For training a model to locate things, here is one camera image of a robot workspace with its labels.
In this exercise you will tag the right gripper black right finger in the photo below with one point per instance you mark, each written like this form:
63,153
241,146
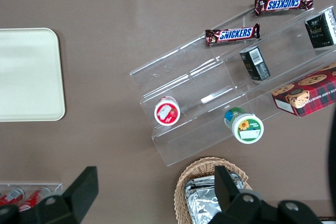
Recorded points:
225,192

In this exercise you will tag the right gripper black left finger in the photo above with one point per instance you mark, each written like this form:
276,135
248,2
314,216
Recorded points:
84,190

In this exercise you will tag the oval tan wicker basket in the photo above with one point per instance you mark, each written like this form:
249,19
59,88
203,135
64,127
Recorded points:
181,182

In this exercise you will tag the cream plastic serving tray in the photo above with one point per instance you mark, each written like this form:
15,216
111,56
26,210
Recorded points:
29,74

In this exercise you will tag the silver foil packet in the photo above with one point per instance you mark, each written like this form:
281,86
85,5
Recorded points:
186,200
202,203

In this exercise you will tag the clear acrylic bottle rack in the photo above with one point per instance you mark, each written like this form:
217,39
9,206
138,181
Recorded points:
56,186

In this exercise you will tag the red cola bottle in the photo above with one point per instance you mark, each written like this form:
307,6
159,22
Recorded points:
32,199
10,196

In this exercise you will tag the green lid yogurt cup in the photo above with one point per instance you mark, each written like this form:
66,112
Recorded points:
246,129

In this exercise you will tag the red lid yogurt cup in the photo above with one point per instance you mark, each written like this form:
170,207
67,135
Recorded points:
167,112

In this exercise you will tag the clear acrylic step stand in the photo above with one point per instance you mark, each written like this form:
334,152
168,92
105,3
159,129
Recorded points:
199,82

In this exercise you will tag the red tartan cookie box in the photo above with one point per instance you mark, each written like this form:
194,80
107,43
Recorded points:
309,95

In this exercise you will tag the small black barcode box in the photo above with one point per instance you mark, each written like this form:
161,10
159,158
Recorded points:
255,64

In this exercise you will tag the Snickers chocolate bar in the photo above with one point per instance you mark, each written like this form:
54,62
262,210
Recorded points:
284,3
233,34

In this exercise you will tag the black box white side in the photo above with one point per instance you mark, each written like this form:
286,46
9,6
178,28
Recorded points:
321,30

